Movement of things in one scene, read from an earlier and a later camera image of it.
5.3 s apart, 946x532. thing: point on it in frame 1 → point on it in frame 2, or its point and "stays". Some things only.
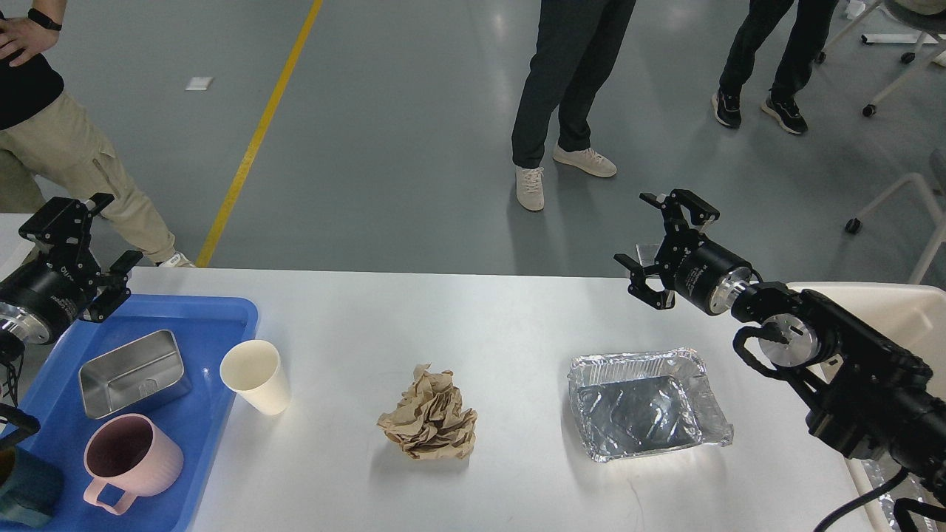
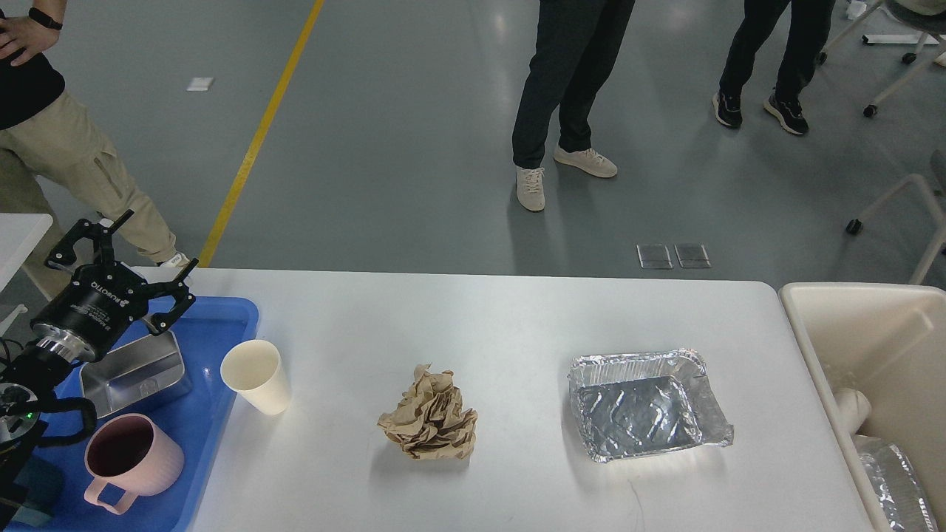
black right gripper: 700,272 → 91,308
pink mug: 130,453 stays
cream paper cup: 252,369 stays
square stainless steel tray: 145,373 stays
